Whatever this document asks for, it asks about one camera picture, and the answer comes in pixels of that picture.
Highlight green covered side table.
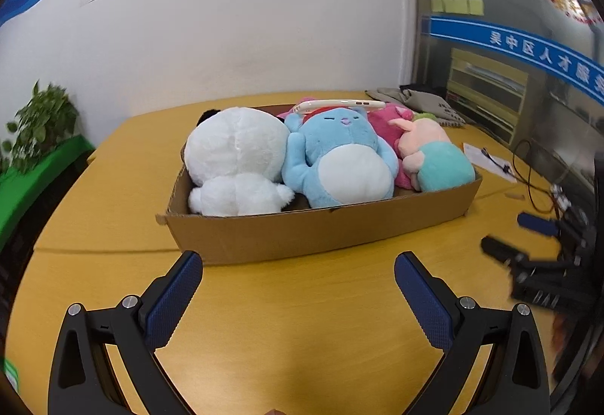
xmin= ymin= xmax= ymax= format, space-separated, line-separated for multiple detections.
xmin=1 ymin=135 xmax=95 ymax=243

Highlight pink bear plush toy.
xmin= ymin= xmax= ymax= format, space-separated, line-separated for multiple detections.
xmin=277 ymin=98 xmax=414 ymax=190

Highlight clear white phone case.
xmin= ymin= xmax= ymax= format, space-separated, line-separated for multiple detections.
xmin=291 ymin=99 xmax=386 ymax=114

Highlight brown cardboard box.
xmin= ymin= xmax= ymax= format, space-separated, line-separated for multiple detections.
xmin=156 ymin=102 xmax=483 ymax=267

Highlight white paper packet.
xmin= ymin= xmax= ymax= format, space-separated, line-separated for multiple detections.
xmin=463 ymin=143 xmax=517 ymax=183

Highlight yellow sticky notes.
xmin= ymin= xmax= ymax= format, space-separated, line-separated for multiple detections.
xmin=430 ymin=0 xmax=484 ymax=16

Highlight pink and teal plush toy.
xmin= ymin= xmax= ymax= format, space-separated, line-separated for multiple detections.
xmin=389 ymin=117 xmax=476 ymax=192

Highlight green potted plant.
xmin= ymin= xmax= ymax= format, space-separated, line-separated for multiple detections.
xmin=1 ymin=82 xmax=79 ymax=174

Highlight grey cloth bag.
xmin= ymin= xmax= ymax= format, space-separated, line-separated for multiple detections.
xmin=365 ymin=88 xmax=466 ymax=128

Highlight blue plush toy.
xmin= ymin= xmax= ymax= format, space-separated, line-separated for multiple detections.
xmin=282 ymin=105 xmax=398 ymax=208

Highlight white plush toy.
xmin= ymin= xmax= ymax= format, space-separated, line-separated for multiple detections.
xmin=182 ymin=107 xmax=295 ymax=218

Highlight black cable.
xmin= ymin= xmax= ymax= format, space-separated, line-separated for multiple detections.
xmin=480 ymin=138 xmax=563 ymax=216

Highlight yellow metal rack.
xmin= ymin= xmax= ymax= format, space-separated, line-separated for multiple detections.
xmin=446 ymin=48 xmax=529 ymax=147

